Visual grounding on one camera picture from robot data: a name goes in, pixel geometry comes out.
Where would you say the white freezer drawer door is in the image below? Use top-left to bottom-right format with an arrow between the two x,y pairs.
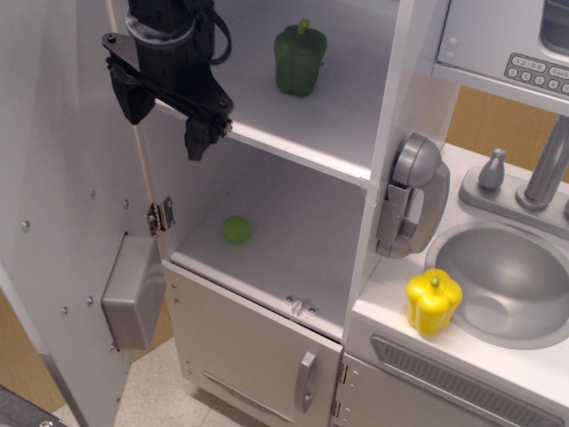
163,262 -> 343,426

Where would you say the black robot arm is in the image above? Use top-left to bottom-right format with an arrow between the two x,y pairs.
102,1 -> 233,160

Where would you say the green toy bell pepper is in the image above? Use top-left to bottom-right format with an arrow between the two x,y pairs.
273,19 -> 328,98

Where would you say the silver toy sink basin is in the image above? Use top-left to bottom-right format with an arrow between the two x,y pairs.
425,222 -> 568,350

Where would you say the metal door hinge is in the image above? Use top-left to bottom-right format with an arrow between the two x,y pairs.
147,197 -> 175,237

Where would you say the silver toy telephone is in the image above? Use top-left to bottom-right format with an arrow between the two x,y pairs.
376,133 -> 451,259

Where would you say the yellow toy bell pepper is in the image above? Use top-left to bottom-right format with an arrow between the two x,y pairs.
405,269 -> 463,336

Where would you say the silver oven door panel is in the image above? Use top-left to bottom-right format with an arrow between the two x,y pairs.
334,334 -> 568,426

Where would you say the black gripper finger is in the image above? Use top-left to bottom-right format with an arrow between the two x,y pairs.
184,117 -> 231,161
109,66 -> 155,125

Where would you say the white toy fridge door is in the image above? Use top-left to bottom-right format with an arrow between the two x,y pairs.
1,1 -> 150,426

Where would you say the silver toy faucet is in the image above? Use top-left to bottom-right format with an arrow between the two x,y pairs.
516,116 -> 568,211

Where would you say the white toy fridge cabinet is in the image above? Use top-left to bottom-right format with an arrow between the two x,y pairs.
140,1 -> 456,341

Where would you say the green toy ball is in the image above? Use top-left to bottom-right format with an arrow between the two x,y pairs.
222,215 -> 251,244

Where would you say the black case corner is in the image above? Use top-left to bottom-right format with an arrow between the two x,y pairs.
1,386 -> 67,427

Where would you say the wooden wall board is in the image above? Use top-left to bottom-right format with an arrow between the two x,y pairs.
1,293 -> 66,413

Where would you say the silver ice dispenser panel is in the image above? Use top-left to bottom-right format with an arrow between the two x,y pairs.
101,234 -> 165,350

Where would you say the toy microwave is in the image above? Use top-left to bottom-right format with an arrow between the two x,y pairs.
433,1 -> 568,115

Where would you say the silver faucet knob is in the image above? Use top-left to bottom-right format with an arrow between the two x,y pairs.
478,148 -> 507,190

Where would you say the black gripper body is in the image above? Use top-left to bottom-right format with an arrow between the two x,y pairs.
102,26 -> 233,122

